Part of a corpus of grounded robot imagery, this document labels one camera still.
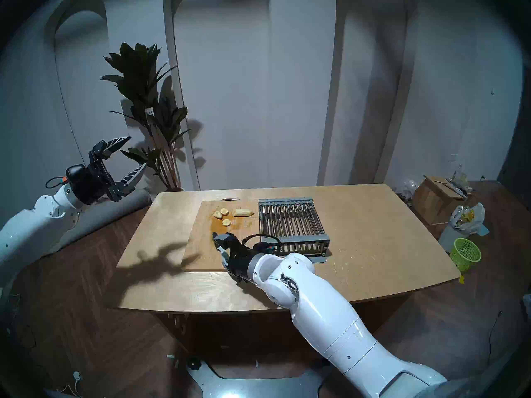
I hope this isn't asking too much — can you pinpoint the wooden cutting board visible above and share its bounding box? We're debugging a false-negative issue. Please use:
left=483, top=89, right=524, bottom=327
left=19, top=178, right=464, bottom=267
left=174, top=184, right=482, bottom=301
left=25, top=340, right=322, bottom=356
left=181, top=200, right=262, bottom=272

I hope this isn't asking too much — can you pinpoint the white waste bin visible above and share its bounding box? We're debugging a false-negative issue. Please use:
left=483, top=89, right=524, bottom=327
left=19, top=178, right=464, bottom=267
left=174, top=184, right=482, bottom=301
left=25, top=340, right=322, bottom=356
left=438, top=223, right=459, bottom=253

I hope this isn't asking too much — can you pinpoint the white plastic bag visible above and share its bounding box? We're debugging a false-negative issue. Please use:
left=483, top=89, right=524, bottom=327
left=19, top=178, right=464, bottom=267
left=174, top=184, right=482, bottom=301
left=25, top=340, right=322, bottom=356
left=448, top=202, right=486, bottom=235

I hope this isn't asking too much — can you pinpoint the clear crumpled plastic bag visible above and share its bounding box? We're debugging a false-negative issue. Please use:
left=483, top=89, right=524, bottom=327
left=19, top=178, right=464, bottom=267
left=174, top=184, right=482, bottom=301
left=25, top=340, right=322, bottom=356
left=394, top=179, right=418, bottom=201

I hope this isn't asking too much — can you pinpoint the tall potted green plant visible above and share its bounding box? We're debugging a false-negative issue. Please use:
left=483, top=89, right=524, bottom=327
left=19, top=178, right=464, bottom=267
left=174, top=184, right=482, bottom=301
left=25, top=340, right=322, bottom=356
left=100, top=43, right=192, bottom=193

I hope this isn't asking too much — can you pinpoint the green plastic basket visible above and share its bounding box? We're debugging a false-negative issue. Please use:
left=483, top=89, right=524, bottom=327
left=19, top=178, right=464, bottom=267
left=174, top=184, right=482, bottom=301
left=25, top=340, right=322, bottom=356
left=449, top=238, right=483, bottom=273

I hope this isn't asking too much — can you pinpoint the grey metal dish rack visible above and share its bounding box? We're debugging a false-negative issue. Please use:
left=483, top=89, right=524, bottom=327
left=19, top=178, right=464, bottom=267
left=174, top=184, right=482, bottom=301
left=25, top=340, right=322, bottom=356
left=258, top=197, right=331, bottom=264

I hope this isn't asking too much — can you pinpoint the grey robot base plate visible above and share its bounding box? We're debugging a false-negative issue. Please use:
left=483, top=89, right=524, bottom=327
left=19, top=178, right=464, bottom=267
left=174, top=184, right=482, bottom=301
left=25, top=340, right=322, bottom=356
left=185, top=358, right=332, bottom=398

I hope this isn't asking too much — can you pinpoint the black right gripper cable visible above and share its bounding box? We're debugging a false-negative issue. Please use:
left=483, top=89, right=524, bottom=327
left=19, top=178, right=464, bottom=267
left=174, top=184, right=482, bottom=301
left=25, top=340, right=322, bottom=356
left=241, top=233, right=281, bottom=253

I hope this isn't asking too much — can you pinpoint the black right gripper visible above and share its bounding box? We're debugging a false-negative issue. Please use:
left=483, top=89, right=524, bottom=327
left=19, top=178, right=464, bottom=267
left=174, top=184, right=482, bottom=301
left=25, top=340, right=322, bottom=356
left=212, top=232, right=274, bottom=284

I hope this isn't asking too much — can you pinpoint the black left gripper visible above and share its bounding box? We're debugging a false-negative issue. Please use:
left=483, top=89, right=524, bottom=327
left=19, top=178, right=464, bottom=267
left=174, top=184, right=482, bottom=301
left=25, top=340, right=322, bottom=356
left=65, top=136, right=147, bottom=205

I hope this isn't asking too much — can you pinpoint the black floor cable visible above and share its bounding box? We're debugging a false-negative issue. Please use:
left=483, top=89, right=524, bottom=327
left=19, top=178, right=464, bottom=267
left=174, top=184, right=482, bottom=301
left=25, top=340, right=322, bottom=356
left=487, top=311, right=504, bottom=357

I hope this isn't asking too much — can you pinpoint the cardboard box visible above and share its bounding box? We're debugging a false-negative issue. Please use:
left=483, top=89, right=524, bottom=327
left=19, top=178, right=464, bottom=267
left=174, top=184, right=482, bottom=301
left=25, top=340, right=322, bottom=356
left=411, top=175, right=461, bottom=226

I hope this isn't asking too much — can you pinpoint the crumpled snack bag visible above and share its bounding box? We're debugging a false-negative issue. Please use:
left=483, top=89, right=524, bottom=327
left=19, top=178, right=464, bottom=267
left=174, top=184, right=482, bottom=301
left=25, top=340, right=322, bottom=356
left=450, top=172, right=474, bottom=195

